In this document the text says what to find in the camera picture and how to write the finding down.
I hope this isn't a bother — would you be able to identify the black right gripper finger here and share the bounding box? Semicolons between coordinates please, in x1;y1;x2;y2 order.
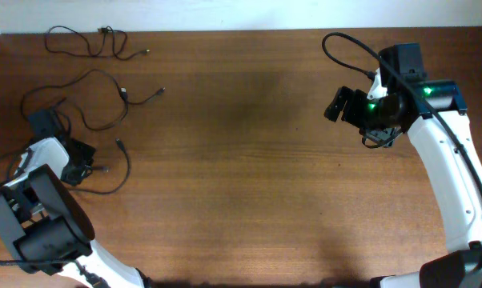
323;86;355;122
363;128;401;147

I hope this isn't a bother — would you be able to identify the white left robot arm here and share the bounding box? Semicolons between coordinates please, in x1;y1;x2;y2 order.
0;109;154;288

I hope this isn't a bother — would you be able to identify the black USB cable bundle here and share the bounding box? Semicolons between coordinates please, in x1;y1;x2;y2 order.
66;138;132;196

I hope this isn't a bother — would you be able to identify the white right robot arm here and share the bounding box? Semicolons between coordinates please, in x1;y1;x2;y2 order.
324;43;482;287

